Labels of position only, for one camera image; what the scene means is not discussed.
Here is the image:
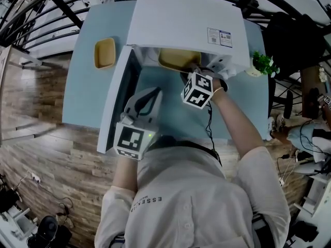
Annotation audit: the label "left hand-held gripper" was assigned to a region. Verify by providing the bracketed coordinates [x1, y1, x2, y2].
[113, 86, 164, 162]

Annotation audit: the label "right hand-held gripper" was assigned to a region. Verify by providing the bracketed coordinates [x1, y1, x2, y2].
[180, 62, 230, 111]

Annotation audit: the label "white microwave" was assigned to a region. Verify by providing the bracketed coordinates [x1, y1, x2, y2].
[97, 0, 250, 154]

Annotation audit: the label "person's right forearm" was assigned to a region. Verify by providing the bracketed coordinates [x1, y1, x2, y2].
[210, 87, 265, 162]

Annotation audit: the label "person's left forearm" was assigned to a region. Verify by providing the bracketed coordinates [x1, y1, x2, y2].
[112, 153, 140, 194]

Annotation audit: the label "light blue table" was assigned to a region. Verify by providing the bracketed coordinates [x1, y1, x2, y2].
[62, 3, 271, 142]

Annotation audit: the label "small potted plant white pot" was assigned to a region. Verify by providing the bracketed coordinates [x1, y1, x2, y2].
[245, 51, 280, 79]

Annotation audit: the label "black office chair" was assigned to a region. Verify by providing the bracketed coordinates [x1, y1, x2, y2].
[263, 11, 326, 119]

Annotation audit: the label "person's white shirt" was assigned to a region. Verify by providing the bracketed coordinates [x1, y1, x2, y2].
[95, 141, 292, 248]

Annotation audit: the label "brown wooden desk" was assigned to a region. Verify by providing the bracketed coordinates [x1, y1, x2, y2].
[301, 66, 327, 119]

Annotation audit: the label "wooden table white legs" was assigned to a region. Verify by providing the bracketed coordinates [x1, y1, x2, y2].
[0, 44, 64, 144]

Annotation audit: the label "black floor fan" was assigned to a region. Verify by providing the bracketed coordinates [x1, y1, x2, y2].
[36, 215, 73, 248]

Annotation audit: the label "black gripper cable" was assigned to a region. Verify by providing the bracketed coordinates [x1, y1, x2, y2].
[205, 101, 223, 165]

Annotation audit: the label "black floor cable with adapter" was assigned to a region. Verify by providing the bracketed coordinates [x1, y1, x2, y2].
[58, 202, 75, 228]

